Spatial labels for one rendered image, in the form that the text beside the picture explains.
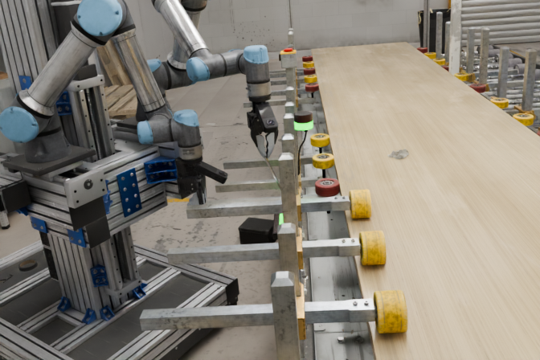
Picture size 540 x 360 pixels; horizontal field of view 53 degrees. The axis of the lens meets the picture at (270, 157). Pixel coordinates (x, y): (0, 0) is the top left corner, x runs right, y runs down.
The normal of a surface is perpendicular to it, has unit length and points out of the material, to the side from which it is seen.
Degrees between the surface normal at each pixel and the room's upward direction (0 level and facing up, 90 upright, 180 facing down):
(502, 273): 0
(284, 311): 90
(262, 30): 90
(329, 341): 0
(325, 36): 90
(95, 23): 85
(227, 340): 0
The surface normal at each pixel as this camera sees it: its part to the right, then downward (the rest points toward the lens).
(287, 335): -0.04, 0.34
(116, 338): -0.08, -0.94
